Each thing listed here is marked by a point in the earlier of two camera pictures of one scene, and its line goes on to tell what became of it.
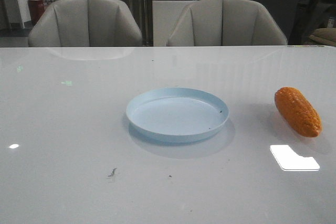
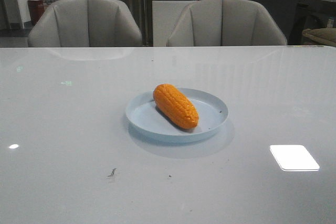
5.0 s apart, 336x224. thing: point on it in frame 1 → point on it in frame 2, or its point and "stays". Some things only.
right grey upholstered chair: x=224 y=21 stays
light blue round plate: x=176 y=115 stays
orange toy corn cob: x=298 y=112 → x=173 y=103
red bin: x=37 y=7 stays
